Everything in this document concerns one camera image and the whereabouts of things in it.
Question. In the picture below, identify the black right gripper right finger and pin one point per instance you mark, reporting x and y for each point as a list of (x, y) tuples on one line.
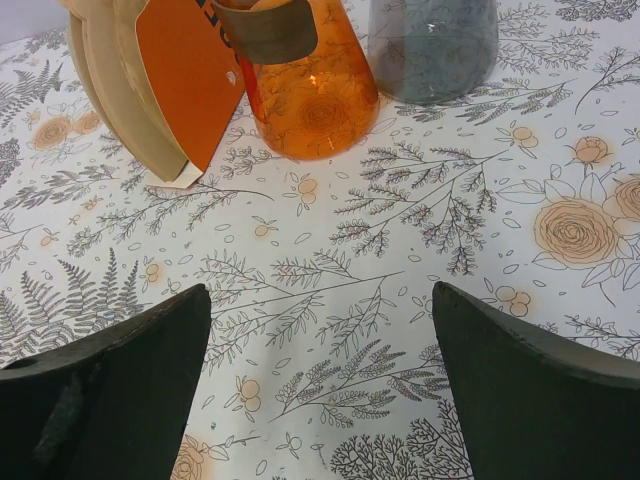
[(532, 404)]

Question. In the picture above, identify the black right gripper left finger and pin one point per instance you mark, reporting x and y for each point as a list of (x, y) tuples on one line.
[(112, 405)]

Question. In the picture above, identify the grey glass carafe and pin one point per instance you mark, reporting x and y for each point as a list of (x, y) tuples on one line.
[(430, 51)]

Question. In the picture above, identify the coffee filter pack orange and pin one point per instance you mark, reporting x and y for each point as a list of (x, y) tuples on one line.
[(162, 76)]

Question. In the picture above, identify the floral table mat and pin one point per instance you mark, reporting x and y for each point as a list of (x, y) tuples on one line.
[(322, 361)]

